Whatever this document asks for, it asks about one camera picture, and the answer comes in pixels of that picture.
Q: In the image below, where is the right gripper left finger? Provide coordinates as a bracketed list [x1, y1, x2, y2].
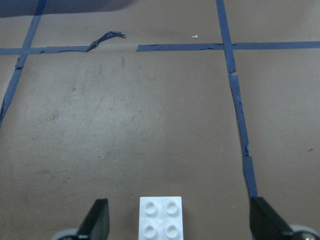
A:
[76, 198, 110, 240]

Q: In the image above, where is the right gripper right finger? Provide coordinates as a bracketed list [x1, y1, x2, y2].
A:
[249, 197, 294, 240]

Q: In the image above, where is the white block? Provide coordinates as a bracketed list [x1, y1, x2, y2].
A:
[138, 196, 184, 240]

